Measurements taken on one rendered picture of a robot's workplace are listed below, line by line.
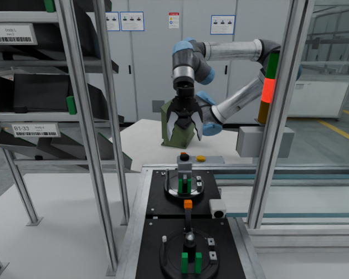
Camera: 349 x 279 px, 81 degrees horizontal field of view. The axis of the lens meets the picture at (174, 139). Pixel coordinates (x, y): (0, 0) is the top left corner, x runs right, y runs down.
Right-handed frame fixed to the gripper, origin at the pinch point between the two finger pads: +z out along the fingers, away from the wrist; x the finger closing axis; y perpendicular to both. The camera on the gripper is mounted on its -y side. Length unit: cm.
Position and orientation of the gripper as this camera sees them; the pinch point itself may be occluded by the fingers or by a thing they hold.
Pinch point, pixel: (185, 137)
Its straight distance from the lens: 62.4
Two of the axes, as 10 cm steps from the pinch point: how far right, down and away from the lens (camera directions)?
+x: -10.0, 0.0, -0.1
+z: 0.1, 9.6, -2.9
